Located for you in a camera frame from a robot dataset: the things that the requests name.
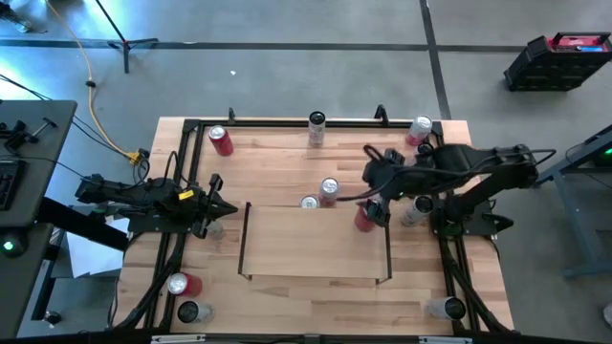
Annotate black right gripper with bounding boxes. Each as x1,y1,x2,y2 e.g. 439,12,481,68
361,147,413,228

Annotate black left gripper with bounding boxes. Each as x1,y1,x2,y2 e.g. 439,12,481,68
180,174,239,239

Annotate red Coca-Cola Zero can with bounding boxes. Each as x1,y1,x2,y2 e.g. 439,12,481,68
166,271,204,298
353,200,379,234
208,124,235,158

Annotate wooden shelf with black legs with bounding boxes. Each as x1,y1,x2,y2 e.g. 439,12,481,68
237,201,394,284

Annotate white paper sheet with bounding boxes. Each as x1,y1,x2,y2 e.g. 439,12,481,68
65,214,130,279

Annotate black diagonal desk beam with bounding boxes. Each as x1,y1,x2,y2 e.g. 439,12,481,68
35,196,131,252

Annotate black desk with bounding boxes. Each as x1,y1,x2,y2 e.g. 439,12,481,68
0,222,54,340
0,98,78,228

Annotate black clamp tools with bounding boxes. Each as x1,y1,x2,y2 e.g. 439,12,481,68
0,117,58,152

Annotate black computer mouse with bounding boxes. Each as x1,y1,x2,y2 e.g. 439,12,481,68
0,231,28,259

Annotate black keyboard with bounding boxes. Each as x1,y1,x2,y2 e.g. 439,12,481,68
0,160,28,212

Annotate black toolbox with red lid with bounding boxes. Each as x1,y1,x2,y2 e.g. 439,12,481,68
502,31,612,93

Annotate black device with green light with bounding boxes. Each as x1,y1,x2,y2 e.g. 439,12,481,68
594,142,612,167

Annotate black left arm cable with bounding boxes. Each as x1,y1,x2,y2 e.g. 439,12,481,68
162,150,183,190

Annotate black metal table frame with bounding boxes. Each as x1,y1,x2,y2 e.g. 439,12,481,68
114,117,515,335

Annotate yellow extension cable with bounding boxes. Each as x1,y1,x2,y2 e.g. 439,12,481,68
45,0,142,166

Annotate silver aluminium bracket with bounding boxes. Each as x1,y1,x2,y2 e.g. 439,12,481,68
418,335,474,344
150,333,207,344

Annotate grey metal table frame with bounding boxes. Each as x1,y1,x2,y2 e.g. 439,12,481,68
525,124,612,281

